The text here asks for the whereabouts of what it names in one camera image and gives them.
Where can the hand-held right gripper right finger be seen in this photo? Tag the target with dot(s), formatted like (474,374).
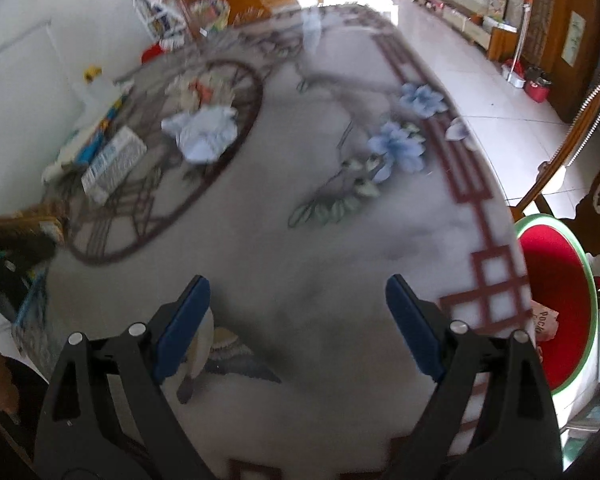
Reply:
(415,330)

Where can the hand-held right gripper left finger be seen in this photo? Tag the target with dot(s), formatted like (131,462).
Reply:
(180,330)

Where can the pink and white wrapper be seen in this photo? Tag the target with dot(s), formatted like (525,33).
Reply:
(545,322)

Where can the red bucket with green rim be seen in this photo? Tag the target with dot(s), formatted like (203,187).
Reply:
(565,270)

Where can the brown blurred box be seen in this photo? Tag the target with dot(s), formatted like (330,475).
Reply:
(30,221)

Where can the white cardboard box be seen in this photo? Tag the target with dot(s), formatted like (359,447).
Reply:
(112,162)

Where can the white and blue printed packet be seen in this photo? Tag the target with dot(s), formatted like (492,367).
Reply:
(95,135)

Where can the white jug with yellow cap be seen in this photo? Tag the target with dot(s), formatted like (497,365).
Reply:
(97,92)

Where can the crumpled white cloth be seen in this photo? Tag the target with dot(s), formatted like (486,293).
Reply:
(205,132)

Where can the red plastic object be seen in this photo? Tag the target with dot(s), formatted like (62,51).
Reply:
(152,52)

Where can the small red bin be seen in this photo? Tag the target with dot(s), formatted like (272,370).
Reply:
(536,89)

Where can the low television cabinet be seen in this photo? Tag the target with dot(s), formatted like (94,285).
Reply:
(460,10)

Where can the red and white mop pole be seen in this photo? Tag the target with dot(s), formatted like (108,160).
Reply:
(524,20)

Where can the green and white door poster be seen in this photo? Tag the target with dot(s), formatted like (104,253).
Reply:
(575,37)

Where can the framed picture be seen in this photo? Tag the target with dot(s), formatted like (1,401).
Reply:
(497,2)

